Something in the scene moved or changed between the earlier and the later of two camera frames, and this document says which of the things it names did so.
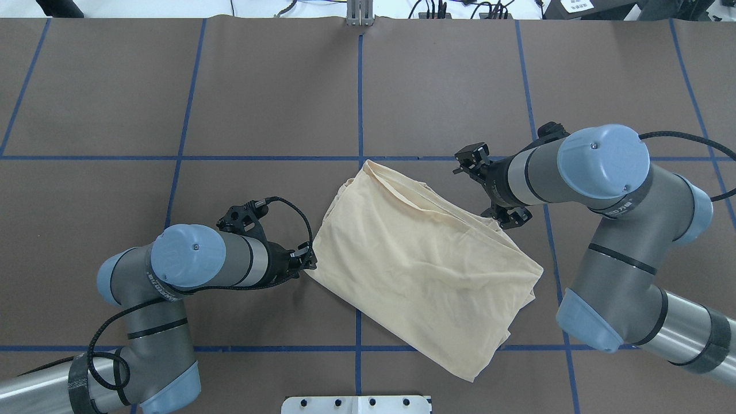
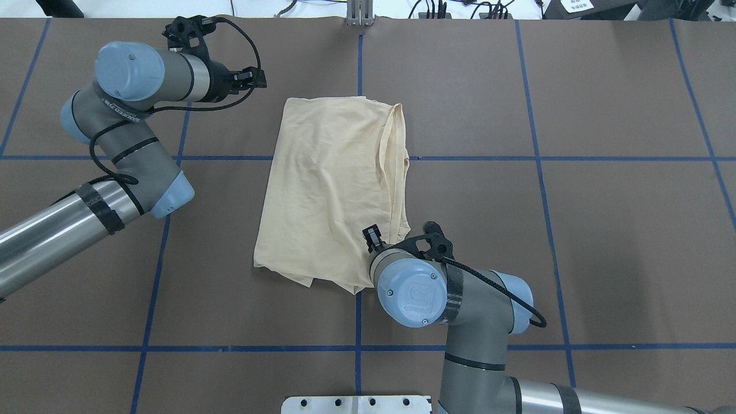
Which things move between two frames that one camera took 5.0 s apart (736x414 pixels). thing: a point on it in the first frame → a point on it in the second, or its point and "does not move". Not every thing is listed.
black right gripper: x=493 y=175 → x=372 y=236
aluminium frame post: x=360 y=12 does not move
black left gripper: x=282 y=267 → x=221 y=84
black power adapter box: x=587 y=10 does not move
